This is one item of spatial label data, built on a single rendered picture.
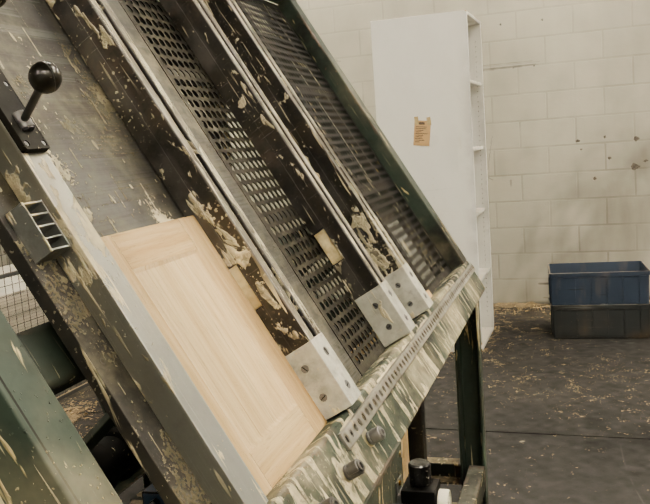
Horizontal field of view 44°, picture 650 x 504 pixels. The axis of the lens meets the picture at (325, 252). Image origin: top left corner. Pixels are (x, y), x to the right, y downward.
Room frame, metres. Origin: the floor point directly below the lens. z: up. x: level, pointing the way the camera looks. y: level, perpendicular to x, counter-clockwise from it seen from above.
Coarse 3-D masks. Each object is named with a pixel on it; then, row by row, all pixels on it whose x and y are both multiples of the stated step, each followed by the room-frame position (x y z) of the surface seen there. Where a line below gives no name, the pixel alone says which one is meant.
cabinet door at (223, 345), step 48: (144, 240) 1.16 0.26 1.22; (192, 240) 1.28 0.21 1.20; (144, 288) 1.08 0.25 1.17; (192, 288) 1.19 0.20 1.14; (240, 288) 1.31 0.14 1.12; (192, 336) 1.11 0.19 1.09; (240, 336) 1.22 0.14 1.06; (240, 384) 1.13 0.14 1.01; (288, 384) 1.25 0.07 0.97; (240, 432) 1.06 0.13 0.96; (288, 432) 1.15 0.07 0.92
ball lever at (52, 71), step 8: (40, 64) 0.95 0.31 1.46; (48, 64) 0.95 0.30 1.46; (32, 72) 0.94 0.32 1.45; (40, 72) 0.94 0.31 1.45; (48, 72) 0.94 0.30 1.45; (56, 72) 0.95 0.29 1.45; (32, 80) 0.95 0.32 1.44; (40, 80) 0.94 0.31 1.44; (48, 80) 0.94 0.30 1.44; (56, 80) 0.95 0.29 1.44; (40, 88) 0.95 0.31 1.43; (48, 88) 0.95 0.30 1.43; (56, 88) 0.96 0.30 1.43; (32, 96) 0.99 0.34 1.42; (40, 96) 0.99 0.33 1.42; (32, 104) 0.99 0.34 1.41; (16, 112) 1.02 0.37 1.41; (24, 112) 1.01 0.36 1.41; (32, 112) 1.01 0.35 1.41; (16, 120) 1.02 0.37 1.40; (24, 120) 1.02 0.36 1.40; (24, 128) 1.02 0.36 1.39; (32, 128) 1.03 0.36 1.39
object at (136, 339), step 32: (0, 128) 1.01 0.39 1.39; (0, 160) 1.02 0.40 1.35; (32, 160) 1.02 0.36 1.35; (32, 192) 1.00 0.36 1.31; (64, 192) 1.03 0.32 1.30; (64, 224) 0.99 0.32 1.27; (64, 256) 0.99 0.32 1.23; (96, 256) 1.00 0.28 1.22; (96, 288) 0.98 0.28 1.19; (128, 288) 1.01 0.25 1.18; (96, 320) 0.98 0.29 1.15; (128, 320) 0.97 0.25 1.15; (128, 352) 0.97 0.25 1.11; (160, 352) 0.98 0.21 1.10; (160, 384) 0.96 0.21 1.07; (192, 384) 0.99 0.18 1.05; (160, 416) 0.96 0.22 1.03; (192, 416) 0.95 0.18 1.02; (192, 448) 0.95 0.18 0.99; (224, 448) 0.96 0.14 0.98; (224, 480) 0.93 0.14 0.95
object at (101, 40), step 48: (48, 0) 1.41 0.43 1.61; (96, 0) 1.42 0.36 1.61; (96, 48) 1.38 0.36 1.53; (144, 96) 1.36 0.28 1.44; (144, 144) 1.36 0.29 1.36; (192, 144) 1.38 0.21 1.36; (192, 192) 1.34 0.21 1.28; (240, 240) 1.31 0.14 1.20; (288, 288) 1.34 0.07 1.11; (288, 336) 1.29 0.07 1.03; (336, 384) 1.27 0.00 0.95
